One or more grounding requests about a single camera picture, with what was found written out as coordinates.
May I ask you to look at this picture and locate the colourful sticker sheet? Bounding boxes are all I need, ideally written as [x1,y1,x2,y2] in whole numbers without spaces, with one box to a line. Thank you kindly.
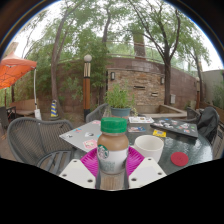
[127,125,147,134]

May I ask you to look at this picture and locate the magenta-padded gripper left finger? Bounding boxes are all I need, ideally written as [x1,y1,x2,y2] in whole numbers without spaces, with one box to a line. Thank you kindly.
[59,147,102,190]

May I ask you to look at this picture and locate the yellow and blue striped cone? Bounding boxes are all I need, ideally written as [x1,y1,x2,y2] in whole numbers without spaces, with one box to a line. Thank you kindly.
[49,98,60,119]

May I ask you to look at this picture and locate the wooden bench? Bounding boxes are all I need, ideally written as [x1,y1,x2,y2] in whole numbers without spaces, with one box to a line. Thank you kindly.
[8,98,40,118]

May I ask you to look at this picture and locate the orange patio umbrella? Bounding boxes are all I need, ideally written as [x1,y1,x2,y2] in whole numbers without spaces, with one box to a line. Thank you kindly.
[0,54,38,91]

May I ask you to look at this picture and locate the white printed paper sheet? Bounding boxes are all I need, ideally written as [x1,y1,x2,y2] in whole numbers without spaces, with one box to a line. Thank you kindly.
[128,115,156,125]

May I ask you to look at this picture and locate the white umbrella base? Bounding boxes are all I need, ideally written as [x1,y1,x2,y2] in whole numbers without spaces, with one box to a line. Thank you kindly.
[33,107,43,121]

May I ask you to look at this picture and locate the green-capped coffee drink bottle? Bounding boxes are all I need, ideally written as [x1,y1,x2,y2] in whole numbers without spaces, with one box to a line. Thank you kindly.
[96,116,130,176]

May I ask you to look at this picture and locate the green plant in blue pot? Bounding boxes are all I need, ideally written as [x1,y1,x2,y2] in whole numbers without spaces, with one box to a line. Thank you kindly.
[103,84,136,120]

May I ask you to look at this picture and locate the silver laptop with stickers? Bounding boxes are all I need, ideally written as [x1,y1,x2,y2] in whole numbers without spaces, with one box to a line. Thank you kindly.
[58,119,103,154]

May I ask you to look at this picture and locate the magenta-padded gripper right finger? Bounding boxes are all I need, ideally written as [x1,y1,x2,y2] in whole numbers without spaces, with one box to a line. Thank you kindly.
[123,146,168,190]

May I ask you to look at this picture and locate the black laptop with stickers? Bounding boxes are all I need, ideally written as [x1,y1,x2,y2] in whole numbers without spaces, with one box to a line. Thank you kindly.
[149,116,200,139]

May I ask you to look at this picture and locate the flat round red coaster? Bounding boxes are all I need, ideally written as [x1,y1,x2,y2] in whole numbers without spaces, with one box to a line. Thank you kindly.
[170,151,190,168]

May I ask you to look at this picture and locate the dark patio chair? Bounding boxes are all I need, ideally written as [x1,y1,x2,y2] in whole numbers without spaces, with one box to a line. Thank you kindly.
[0,105,18,135]

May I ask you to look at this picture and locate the white cup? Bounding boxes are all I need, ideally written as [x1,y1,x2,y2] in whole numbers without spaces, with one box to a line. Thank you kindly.
[133,134,165,164]

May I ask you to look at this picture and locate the yellow card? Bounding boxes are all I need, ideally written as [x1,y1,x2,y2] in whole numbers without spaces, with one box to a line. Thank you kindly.
[152,128,168,138]

